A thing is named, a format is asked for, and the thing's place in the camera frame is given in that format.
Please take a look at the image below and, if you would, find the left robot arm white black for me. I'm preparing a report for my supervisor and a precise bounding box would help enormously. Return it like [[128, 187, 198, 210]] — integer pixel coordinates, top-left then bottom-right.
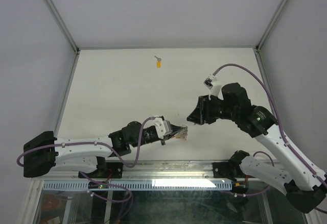
[[17, 117, 188, 178]]

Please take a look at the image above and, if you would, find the yellow tag key far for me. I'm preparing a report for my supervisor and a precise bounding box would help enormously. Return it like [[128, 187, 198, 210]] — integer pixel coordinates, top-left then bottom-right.
[[154, 56, 162, 68]]

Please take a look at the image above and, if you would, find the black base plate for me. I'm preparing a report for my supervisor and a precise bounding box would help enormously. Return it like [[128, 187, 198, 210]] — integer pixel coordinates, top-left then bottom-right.
[[85, 161, 123, 179], [212, 162, 237, 181]]

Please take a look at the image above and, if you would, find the grey slotted cable duct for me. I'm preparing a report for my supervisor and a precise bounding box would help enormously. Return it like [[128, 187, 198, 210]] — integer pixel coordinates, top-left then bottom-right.
[[43, 179, 232, 191]]

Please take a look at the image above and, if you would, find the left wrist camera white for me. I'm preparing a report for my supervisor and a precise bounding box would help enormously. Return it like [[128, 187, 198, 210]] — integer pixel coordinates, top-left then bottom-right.
[[152, 116, 172, 139]]

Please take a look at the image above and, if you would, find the red grey keyring holder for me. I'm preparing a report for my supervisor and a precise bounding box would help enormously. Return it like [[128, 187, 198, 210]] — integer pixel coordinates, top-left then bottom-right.
[[175, 125, 188, 140]]

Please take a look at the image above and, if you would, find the aluminium front rail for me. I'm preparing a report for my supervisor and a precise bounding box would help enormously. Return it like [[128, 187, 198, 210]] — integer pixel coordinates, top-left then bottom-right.
[[32, 159, 307, 183]]

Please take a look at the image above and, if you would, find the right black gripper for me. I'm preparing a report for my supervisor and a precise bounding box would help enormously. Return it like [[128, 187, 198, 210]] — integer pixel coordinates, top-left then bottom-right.
[[186, 94, 238, 126]]

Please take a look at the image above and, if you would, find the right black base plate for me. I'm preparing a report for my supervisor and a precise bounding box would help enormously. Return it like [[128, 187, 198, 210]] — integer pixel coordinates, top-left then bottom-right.
[[212, 162, 237, 181]]

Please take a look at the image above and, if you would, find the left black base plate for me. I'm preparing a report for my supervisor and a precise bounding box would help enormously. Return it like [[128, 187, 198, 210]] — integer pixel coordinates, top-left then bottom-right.
[[85, 161, 123, 179]]

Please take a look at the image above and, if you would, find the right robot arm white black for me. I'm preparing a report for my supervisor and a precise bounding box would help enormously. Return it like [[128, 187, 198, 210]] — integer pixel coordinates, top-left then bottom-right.
[[186, 83, 326, 213]]

